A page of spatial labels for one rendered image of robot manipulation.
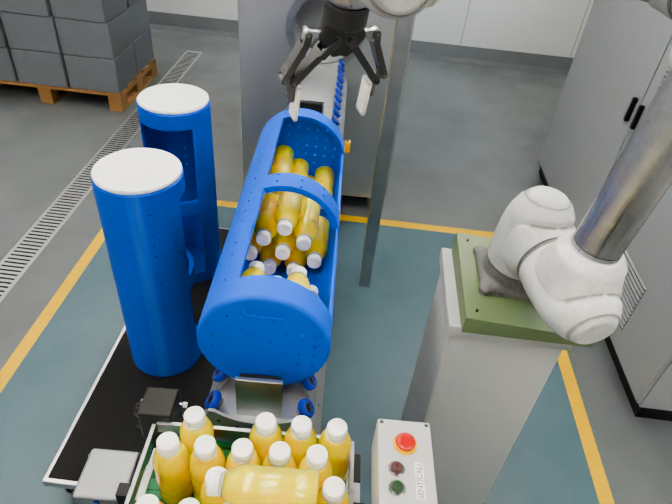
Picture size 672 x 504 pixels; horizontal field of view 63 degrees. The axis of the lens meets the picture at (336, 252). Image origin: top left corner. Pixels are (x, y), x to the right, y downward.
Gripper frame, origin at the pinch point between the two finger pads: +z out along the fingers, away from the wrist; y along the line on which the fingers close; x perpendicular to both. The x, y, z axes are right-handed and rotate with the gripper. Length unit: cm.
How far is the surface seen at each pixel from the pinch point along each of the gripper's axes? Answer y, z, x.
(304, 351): -7, 43, -24
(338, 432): -8, 41, -44
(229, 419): -24, 58, -28
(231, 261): -18.1, 35.1, -3.1
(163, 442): -38, 43, -36
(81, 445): -65, 147, 17
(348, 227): 89, 176, 125
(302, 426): -14, 42, -41
